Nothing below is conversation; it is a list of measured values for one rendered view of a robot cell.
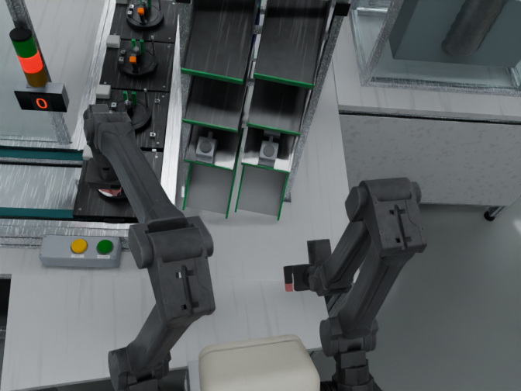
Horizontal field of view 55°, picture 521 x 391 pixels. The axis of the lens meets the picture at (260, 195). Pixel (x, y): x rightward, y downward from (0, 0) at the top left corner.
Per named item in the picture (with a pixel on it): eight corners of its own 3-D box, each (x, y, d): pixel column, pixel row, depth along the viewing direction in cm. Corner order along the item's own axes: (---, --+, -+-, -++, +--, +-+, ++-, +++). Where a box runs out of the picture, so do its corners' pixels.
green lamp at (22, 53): (35, 59, 122) (29, 43, 118) (13, 57, 121) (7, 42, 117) (39, 44, 124) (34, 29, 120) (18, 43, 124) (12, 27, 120)
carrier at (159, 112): (163, 152, 162) (161, 127, 151) (87, 148, 159) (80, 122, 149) (170, 96, 174) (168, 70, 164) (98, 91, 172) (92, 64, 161)
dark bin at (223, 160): (232, 171, 132) (232, 166, 125) (184, 161, 132) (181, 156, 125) (253, 70, 136) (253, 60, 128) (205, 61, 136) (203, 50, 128)
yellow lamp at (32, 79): (45, 88, 130) (40, 74, 126) (25, 87, 130) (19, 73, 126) (49, 74, 133) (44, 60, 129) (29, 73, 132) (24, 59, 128)
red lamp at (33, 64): (40, 74, 126) (35, 59, 122) (19, 72, 126) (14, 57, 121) (44, 60, 129) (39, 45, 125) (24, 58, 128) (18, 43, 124)
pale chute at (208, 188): (229, 214, 148) (227, 219, 144) (184, 206, 148) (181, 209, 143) (246, 120, 142) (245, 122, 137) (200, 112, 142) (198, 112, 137)
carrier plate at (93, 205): (156, 221, 148) (156, 217, 146) (73, 218, 146) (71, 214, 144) (163, 155, 161) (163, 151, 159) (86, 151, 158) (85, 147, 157)
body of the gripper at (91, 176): (91, 161, 115) (84, 143, 108) (136, 164, 116) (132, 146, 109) (85, 186, 111) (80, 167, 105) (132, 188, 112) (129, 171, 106)
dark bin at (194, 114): (237, 133, 119) (236, 125, 111) (183, 122, 118) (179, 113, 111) (259, 23, 122) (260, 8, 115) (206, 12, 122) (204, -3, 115)
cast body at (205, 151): (213, 165, 132) (211, 160, 125) (196, 162, 132) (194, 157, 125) (219, 135, 133) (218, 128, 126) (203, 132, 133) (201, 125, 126)
